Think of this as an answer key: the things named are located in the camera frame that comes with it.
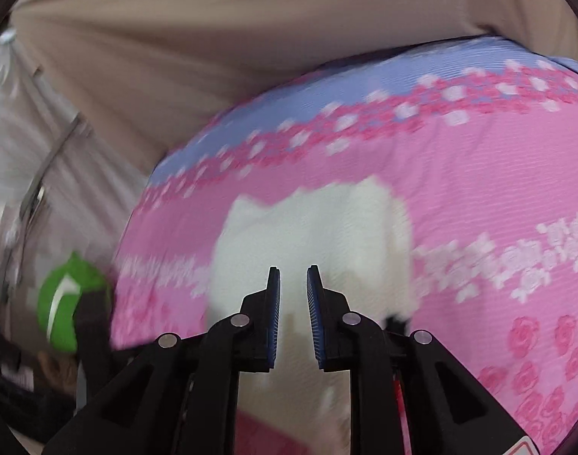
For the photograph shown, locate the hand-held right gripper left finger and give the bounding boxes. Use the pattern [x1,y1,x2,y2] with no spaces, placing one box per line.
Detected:
[42,265,282,455]

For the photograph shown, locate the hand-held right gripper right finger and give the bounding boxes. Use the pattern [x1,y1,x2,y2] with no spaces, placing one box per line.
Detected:
[307,265,531,455]

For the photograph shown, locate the white red black knit sweater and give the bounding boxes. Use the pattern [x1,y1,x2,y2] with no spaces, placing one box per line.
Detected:
[208,175,415,455]

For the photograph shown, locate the person's left hand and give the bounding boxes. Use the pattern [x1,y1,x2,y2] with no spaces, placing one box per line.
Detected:
[37,351,78,395]

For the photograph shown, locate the metal rod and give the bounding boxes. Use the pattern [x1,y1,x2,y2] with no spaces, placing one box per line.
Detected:
[30,114,87,204]

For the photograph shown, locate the grey curtain cloth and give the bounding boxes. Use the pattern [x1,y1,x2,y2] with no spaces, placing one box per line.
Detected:
[0,33,147,295]

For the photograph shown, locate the pink floral bedsheet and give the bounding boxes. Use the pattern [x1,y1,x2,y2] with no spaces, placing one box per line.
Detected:
[109,35,578,455]

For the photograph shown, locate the beige backdrop cloth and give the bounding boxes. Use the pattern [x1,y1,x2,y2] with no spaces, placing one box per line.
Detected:
[9,0,578,174]

